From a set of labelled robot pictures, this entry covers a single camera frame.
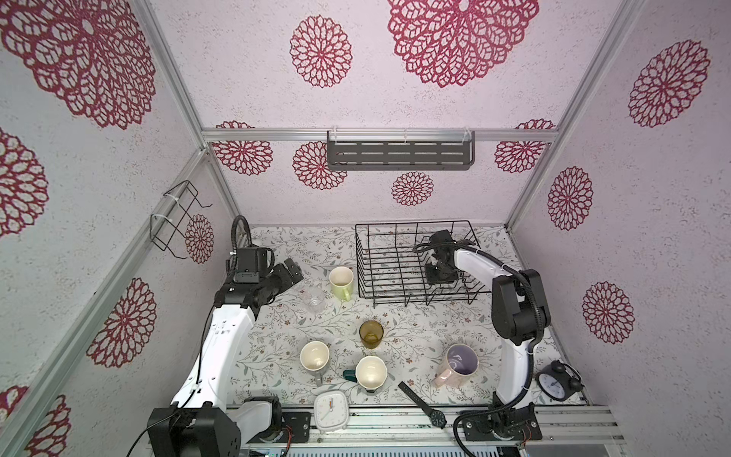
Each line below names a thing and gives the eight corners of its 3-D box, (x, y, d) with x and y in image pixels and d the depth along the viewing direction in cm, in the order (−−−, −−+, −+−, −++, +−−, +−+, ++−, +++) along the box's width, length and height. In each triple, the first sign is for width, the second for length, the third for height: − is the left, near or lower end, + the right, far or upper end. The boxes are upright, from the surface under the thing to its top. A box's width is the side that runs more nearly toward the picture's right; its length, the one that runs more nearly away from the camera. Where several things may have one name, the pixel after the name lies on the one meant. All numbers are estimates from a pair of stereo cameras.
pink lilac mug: (435, 390, 82) (444, 378, 73) (430, 357, 88) (438, 343, 79) (470, 390, 82) (483, 378, 73) (463, 357, 88) (474, 343, 79)
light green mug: (330, 309, 98) (326, 293, 90) (332, 282, 105) (329, 266, 97) (352, 309, 98) (351, 293, 90) (353, 282, 105) (352, 266, 97)
